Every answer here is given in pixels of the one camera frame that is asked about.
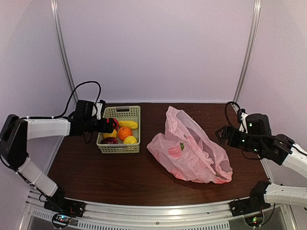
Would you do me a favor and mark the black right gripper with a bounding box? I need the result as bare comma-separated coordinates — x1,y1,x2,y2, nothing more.
215,126,263,156

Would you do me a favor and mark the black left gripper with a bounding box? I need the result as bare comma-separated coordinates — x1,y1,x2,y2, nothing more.
83,117,117,133

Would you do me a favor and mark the pink red apple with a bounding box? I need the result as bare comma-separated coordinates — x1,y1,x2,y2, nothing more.
109,118,119,130

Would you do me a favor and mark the yellow pear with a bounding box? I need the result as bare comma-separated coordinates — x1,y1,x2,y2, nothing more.
103,129,118,139

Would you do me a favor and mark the orange fruit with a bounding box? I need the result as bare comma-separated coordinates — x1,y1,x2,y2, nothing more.
118,126,132,141

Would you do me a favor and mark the dark red apple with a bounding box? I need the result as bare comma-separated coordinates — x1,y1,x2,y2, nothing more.
100,137,118,144

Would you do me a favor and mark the yellow lemon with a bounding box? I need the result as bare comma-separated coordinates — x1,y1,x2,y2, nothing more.
123,136,138,144

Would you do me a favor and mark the pink plastic bag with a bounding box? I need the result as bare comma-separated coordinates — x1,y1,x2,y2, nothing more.
147,106,233,184

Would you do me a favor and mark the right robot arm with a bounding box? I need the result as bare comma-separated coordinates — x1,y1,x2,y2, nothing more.
215,113,307,212

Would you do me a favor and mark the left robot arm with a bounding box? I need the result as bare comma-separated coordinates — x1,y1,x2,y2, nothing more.
0,100,118,213

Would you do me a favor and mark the green perforated plastic basket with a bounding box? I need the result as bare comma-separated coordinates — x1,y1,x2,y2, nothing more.
96,105,141,154

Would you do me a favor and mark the right circuit board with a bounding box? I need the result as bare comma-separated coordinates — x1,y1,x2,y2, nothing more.
244,213,264,228

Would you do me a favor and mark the circuit board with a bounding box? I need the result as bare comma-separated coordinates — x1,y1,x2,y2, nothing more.
244,213,264,228
51,213,71,229

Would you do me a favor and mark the left circuit board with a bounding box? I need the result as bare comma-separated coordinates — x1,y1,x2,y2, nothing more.
51,213,71,229

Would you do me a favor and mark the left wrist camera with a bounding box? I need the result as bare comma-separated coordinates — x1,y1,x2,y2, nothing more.
92,100,106,120

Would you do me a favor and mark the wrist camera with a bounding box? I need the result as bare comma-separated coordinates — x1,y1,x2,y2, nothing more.
237,108,248,133
92,100,106,120

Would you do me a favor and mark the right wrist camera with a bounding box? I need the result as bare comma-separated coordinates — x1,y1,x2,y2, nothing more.
237,108,248,133

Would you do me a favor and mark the front aluminium rail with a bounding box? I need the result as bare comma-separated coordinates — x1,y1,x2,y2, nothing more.
24,191,288,230

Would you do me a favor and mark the right aluminium frame post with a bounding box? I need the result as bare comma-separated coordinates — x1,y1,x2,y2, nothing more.
233,0,261,103

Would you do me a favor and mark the aluminium frame post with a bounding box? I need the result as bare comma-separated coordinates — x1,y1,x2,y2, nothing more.
233,0,261,103
50,0,75,92

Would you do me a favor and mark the left aluminium frame post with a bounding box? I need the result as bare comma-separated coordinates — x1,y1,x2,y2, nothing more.
50,0,75,92

